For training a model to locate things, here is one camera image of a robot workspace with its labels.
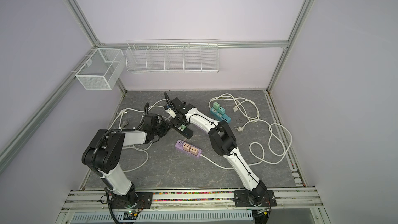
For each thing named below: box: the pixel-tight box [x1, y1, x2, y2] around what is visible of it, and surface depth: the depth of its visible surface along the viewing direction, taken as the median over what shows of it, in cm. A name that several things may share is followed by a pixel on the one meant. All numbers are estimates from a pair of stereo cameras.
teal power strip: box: [209, 106, 232, 123], surface depth 104 cm
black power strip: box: [172, 123, 194, 140], surface depth 98 cm
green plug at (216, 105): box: [212, 101, 220, 110], surface depth 104 cm
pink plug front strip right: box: [189, 146, 199, 156], surface depth 84 cm
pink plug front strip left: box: [182, 142, 191, 152], surface depth 86 cm
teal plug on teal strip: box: [217, 106, 226, 116], surface depth 103 cm
